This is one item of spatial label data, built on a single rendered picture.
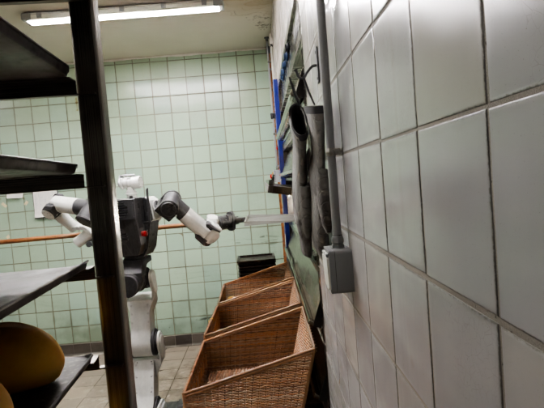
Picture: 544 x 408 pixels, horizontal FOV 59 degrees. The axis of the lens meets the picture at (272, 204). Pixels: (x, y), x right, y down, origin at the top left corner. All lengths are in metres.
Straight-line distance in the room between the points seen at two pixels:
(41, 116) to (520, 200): 4.57
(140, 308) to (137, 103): 2.29
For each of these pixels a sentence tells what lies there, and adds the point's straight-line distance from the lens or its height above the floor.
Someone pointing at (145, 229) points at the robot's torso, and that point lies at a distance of 2.55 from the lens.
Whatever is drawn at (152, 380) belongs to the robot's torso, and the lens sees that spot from 2.76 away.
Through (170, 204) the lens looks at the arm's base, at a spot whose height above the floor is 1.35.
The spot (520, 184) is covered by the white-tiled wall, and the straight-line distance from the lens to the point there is 0.34.
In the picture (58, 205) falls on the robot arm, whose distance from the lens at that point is 2.83.
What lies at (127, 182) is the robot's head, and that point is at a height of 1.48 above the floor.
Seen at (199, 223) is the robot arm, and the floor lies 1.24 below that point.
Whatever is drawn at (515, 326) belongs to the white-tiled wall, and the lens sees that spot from 0.37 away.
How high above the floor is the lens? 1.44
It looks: 3 degrees down
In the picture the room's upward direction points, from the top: 5 degrees counter-clockwise
